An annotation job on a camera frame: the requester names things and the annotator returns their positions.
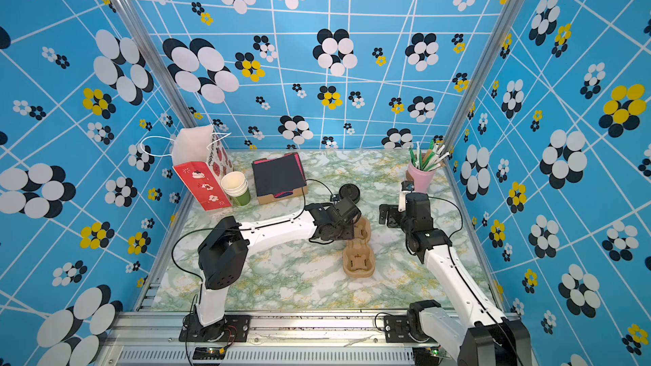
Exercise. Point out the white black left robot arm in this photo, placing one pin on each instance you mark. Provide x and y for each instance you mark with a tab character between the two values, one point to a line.
223	253

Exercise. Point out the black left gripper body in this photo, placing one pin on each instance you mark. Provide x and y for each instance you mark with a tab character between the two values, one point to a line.
345	230

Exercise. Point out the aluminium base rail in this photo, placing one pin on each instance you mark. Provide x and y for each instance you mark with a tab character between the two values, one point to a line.
320	337

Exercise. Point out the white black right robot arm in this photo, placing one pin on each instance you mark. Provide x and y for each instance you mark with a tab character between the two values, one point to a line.
480	333

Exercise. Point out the left aluminium corner post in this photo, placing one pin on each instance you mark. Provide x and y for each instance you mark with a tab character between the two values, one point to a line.
133	22

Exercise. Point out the pink cup straw holder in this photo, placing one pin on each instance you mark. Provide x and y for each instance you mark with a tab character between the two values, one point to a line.
421	179

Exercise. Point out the aluminium corner post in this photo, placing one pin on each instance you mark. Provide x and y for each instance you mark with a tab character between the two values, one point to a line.
488	56
133	22

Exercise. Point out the right aluminium corner post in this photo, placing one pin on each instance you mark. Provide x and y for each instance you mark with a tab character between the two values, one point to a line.
488	56

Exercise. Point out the brown pulp cup carrier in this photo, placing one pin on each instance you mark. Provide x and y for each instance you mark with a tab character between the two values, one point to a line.
358	257

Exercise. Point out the red white paper gift bag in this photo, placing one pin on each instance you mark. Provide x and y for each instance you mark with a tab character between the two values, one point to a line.
200	160

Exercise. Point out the green white wrapped straws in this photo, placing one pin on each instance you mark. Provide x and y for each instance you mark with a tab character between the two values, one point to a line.
430	159

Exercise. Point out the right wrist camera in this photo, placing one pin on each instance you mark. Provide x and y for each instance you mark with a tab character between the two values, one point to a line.
407	187

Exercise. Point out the black plastic cup lids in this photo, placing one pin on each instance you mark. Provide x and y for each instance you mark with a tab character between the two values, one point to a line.
350	191

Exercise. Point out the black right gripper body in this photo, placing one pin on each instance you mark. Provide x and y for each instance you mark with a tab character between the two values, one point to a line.
395	218

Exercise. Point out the white green paper cup stack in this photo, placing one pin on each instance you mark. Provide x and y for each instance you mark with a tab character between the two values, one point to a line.
236	187

